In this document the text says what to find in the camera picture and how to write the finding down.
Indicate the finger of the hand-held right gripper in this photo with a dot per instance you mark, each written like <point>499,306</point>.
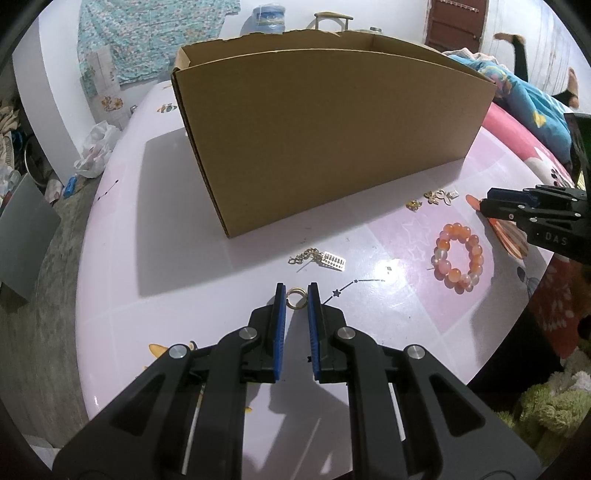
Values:
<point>554,226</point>
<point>554,194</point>

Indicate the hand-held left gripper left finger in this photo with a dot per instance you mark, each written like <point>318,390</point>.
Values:
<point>279,332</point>

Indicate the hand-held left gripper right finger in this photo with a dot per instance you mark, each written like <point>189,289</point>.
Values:
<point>315,332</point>

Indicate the brown cardboard box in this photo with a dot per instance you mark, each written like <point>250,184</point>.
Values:
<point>323,138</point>

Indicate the blue printed blanket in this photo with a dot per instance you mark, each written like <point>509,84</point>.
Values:
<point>526,110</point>

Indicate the pink floral blanket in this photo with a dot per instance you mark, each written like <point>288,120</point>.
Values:
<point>512,134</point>

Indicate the gold loop earring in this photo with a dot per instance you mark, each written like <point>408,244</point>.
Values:
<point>444,196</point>

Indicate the gold butterfly earring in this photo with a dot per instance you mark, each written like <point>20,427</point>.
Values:
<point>432,197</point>

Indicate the gold flower earring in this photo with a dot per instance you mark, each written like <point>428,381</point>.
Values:
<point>413,205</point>

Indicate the brown door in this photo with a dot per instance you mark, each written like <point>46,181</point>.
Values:
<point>455,25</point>

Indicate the green fluffy cloth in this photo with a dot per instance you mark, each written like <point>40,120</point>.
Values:
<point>549,406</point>

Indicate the small blue toy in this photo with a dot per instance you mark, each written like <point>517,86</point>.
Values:
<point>70,187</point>

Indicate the white plastic bag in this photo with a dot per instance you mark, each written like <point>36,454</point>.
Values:
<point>97,147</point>

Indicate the grey board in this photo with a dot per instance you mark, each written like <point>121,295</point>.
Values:
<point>25,230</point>

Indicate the wooden chair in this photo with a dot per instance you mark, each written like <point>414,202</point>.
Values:
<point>332,18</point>

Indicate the bicycle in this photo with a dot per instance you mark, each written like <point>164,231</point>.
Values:
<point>32,157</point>

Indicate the blue water jug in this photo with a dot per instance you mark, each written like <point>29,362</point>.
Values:
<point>268,21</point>

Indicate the patterned hanging cloth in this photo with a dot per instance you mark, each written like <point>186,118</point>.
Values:
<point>147,37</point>

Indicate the pile of clothes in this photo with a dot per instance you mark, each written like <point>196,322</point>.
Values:
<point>9,124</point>

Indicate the floral wall hanging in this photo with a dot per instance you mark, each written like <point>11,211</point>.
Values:
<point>105,78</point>

